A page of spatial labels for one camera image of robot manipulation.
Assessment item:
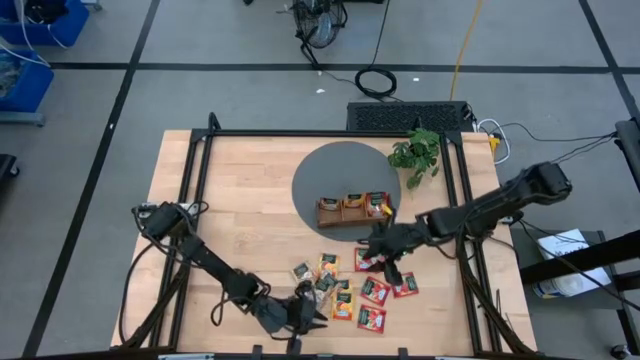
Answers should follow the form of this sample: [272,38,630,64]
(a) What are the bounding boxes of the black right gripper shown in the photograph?
[355,208,432,287]

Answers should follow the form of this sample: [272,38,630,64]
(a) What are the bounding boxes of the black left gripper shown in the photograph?
[259,281,330,355]

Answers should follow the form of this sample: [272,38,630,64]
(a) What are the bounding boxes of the red strawberry tea packet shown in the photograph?
[356,304,388,335]
[391,271,420,300]
[353,247,387,274]
[365,191,390,217]
[359,275,392,307]

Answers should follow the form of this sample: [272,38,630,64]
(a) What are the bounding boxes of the wooden tea organizer box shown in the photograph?
[314,191,394,230]

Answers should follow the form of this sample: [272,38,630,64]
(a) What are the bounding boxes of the grey round mat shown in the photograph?
[291,140,402,243]

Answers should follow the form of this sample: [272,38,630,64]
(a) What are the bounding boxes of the green potted plant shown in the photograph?
[387,127,442,191]

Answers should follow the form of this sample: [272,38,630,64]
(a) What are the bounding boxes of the black perforated computer case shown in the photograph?
[345,100,474,134]

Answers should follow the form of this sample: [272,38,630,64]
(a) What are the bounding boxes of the white papers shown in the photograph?
[530,228,614,300]

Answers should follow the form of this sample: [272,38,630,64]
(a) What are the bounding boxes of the black diagonal beam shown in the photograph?
[518,230,640,286]

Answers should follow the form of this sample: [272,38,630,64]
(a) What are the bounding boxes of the black floor fan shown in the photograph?
[291,0,349,51]

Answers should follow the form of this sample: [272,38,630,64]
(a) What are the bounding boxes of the blue storage bin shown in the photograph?
[0,0,91,48]
[0,48,55,126]

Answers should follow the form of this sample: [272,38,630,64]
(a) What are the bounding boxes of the black aluminium table frame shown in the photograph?
[110,112,539,360]

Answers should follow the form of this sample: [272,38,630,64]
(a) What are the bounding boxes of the white looped cable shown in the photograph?
[474,118,512,166]

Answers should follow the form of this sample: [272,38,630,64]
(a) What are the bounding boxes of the black coiled cable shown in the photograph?
[353,0,399,101]

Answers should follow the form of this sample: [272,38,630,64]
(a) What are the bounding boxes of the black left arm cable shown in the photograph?
[118,232,169,346]

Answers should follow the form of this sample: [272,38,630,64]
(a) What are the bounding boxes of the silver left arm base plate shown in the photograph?
[133,200,196,219]

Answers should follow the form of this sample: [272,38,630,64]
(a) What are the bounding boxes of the yellow power cord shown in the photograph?
[448,0,486,102]

